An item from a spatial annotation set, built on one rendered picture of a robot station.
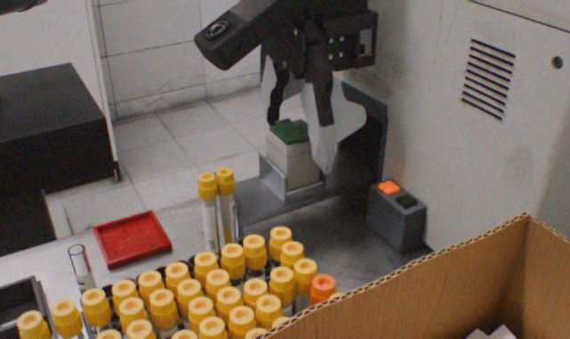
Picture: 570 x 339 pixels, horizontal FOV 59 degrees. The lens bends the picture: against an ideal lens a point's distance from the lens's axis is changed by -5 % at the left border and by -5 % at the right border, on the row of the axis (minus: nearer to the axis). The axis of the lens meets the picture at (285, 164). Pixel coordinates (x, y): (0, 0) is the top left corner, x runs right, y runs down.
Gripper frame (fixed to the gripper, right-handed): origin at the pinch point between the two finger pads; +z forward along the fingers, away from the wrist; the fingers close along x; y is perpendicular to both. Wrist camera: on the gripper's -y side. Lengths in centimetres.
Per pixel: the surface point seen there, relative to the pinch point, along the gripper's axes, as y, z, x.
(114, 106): 19, 88, 221
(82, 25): 2, 26, 158
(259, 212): -5.5, 4.6, -3.0
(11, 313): -29.9, 7.2, -2.5
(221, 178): -10.1, -2.3, -5.5
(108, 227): -18.9, 8.2, 7.0
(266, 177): -2.5, 3.6, 1.0
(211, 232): -11.6, 3.0, -5.6
